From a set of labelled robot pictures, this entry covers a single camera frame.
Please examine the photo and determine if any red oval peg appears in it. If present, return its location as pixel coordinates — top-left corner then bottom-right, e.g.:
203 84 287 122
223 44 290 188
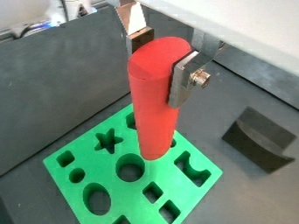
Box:
127 37 191 160

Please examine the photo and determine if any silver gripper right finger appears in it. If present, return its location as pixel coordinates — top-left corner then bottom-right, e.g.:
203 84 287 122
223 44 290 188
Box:
169 29 226 109

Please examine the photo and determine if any green shape sorter block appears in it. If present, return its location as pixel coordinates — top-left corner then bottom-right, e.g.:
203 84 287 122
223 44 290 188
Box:
43 107 222 224

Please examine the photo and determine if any black curved block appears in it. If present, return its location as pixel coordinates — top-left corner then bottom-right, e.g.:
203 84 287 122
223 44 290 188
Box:
222 107 297 173

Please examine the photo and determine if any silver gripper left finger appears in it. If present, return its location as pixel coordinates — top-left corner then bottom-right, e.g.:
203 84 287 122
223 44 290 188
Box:
116 1 155 55

